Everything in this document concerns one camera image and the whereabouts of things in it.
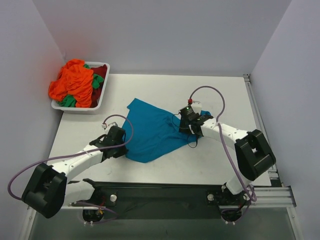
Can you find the white plastic basket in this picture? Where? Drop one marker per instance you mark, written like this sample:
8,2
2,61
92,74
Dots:
86,111

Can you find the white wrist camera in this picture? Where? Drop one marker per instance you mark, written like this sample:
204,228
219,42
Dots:
195,105
105,125

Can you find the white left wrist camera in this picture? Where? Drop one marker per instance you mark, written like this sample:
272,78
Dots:
105,125

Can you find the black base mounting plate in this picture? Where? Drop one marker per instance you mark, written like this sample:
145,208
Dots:
159,201

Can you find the blue t shirt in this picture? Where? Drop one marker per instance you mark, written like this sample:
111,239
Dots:
154,132

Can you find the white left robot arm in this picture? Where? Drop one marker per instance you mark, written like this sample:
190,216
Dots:
50,186

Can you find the orange t shirt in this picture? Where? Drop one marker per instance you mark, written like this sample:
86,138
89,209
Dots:
74,85

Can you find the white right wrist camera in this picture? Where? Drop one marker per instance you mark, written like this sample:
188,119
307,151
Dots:
195,105

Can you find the dark red t shirt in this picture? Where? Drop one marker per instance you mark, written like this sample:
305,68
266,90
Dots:
99,74

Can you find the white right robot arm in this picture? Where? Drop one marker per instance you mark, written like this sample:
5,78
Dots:
248,152

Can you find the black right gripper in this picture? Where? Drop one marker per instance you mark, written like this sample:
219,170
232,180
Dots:
185,128

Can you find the aluminium frame rail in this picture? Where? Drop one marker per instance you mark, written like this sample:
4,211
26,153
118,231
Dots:
277,196

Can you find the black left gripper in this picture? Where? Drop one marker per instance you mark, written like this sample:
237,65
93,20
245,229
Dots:
120,152

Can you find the green t shirt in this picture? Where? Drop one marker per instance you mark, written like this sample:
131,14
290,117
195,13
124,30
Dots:
78,85

